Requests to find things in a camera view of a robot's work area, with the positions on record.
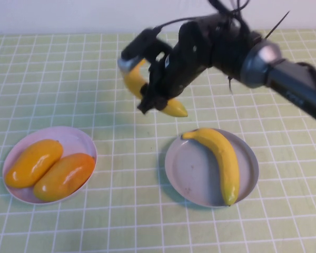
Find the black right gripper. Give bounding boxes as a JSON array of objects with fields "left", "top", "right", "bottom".
[{"left": 136, "top": 49, "right": 209, "bottom": 115}]

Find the small yellow plastic banana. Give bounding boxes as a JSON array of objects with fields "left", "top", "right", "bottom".
[{"left": 123, "top": 59, "right": 189, "bottom": 118}]

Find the large yellow plastic banana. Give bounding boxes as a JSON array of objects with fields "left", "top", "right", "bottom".
[{"left": 182, "top": 128, "right": 240, "bottom": 207}]

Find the orange-blushed plastic mango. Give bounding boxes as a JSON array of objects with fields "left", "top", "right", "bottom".
[{"left": 33, "top": 152, "right": 96, "bottom": 203}]

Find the yellow plastic mango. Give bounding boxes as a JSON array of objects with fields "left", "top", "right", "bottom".
[{"left": 4, "top": 139, "right": 64, "bottom": 189}]

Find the blue round plate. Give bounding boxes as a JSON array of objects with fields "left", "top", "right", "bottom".
[{"left": 164, "top": 128, "right": 259, "bottom": 209}]

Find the pink round plate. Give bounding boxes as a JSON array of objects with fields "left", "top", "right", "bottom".
[{"left": 2, "top": 125, "right": 98, "bottom": 205}]

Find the green checked tablecloth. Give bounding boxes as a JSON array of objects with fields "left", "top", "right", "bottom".
[{"left": 0, "top": 28, "right": 316, "bottom": 253}]

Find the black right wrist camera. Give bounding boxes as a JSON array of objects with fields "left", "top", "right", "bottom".
[{"left": 117, "top": 28, "right": 172, "bottom": 73}]

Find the black right camera cable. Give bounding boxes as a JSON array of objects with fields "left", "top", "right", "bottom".
[{"left": 152, "top": 0, "right": 251, "bottom": 34}]

